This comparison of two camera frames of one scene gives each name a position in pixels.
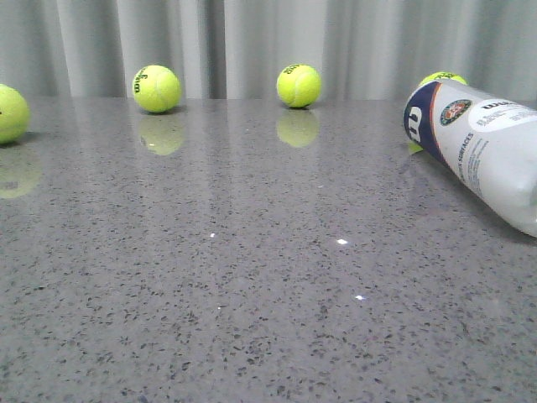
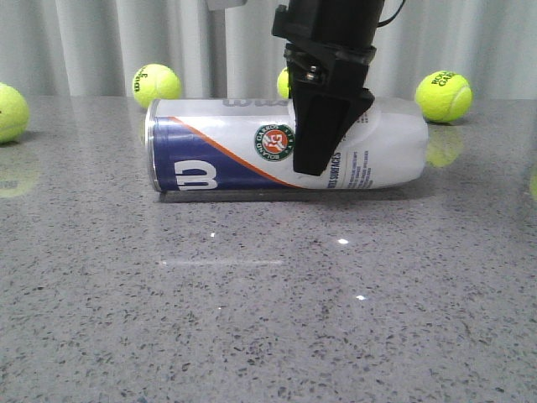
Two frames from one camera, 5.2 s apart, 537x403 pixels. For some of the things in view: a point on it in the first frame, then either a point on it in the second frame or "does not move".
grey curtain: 237,49 does not move
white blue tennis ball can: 488,140 → 246,144
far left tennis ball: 14,115 does not move
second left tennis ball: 156,88 does not move
